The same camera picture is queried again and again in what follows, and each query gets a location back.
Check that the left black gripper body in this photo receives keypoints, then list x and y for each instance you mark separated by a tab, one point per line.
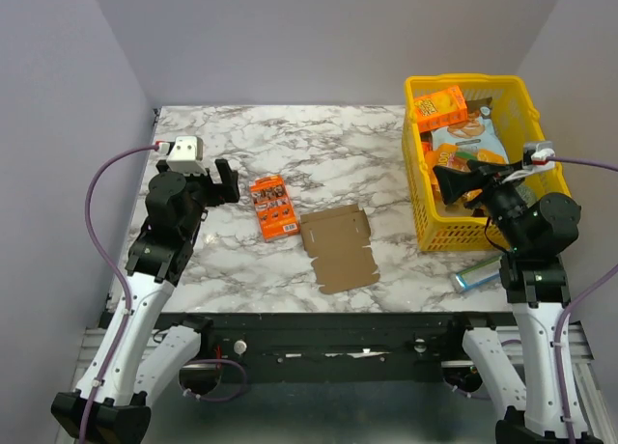
205	193

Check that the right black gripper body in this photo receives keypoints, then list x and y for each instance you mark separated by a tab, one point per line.
484	178

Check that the brown cardboard box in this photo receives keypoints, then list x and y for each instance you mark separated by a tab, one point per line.
338	240

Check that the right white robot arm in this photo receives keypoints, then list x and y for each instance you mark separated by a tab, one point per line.
541	405

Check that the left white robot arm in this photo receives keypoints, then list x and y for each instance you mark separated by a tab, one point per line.
112	402

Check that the orange product box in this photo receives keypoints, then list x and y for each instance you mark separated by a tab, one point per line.
274	209

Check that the orange snack box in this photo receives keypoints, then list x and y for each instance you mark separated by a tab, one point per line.
440	109

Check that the orange candy bag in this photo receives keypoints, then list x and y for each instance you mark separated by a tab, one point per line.
449	156

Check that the green mesh sponge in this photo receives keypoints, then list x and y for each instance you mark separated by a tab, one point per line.
527	194

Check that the yellow plastic basket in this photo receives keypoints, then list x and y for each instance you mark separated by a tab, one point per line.
516	121

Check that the light blue snack bag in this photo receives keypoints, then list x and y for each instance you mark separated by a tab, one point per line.
472	135

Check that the small blue white packet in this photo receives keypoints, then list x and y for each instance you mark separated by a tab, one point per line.
477	275

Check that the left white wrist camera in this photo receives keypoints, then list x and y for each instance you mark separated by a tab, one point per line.
186	156

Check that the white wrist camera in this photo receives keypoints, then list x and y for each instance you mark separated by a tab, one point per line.
537	153
186	156

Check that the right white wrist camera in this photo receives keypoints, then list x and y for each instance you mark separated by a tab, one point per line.
537	153

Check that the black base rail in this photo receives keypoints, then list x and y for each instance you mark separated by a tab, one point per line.
343	347

